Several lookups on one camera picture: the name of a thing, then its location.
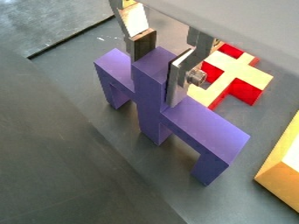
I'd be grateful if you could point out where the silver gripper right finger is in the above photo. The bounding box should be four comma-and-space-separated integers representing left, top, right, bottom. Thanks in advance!
166, 27, 214, 107

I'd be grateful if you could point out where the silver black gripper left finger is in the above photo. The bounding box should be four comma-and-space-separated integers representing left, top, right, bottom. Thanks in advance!
108, 0, 156, 62

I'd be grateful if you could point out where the purple branched puzzle piece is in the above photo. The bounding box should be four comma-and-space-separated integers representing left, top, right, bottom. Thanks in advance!
95, 47, 250, 185

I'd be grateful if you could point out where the yellow wooden board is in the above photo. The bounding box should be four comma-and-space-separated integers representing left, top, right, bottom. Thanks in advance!
255, 111, 299, 213

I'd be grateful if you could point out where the red branched puzzle piece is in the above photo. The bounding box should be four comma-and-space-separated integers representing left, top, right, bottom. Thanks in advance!
188, 44, 274, 109

